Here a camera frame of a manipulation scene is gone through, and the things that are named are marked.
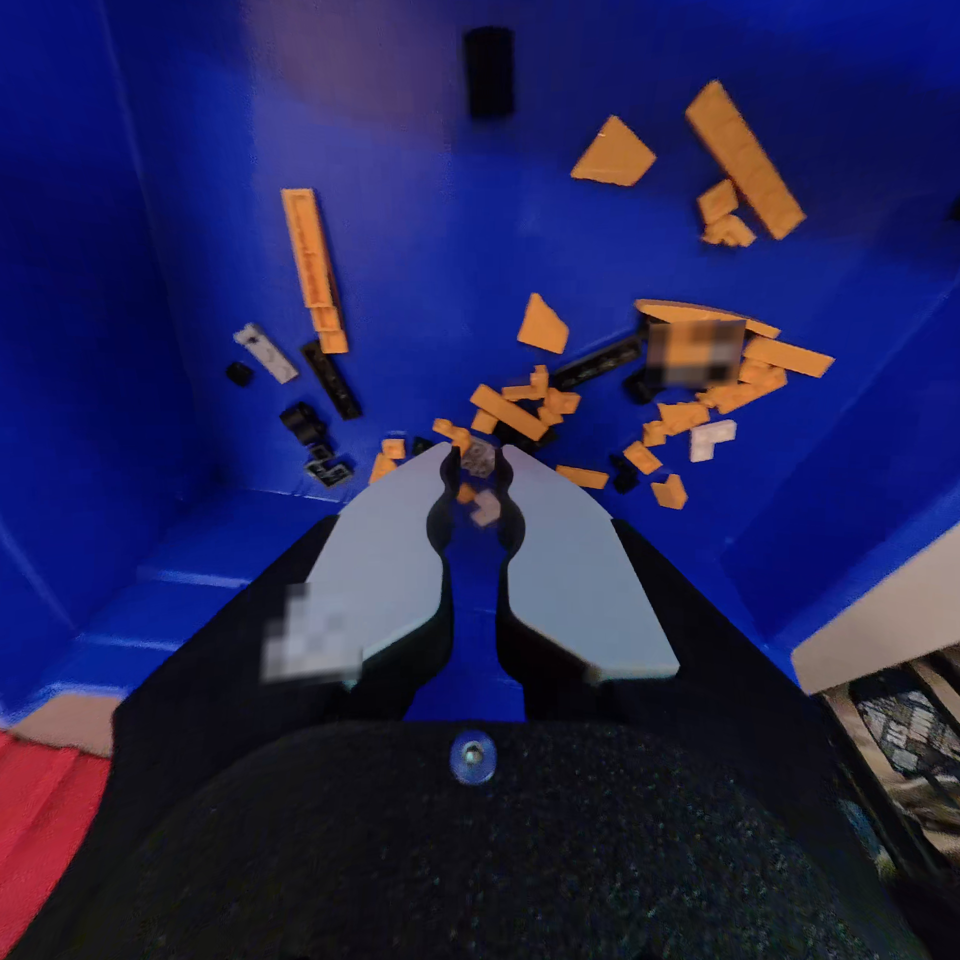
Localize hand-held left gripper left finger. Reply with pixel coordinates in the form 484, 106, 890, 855
307, 442, 456, 714

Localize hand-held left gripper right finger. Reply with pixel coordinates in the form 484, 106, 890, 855
496, 444, 681, 714

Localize blue plastic bin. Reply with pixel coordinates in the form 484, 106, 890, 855
0, 0, 960, 732

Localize lego bricks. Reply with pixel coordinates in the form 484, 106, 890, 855
225, 26, 837, 528

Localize dark patterned backpack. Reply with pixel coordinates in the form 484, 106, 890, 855
821, 651, 960, 886

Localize red plastic bin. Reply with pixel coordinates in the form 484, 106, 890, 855
0, 731, 114, 960

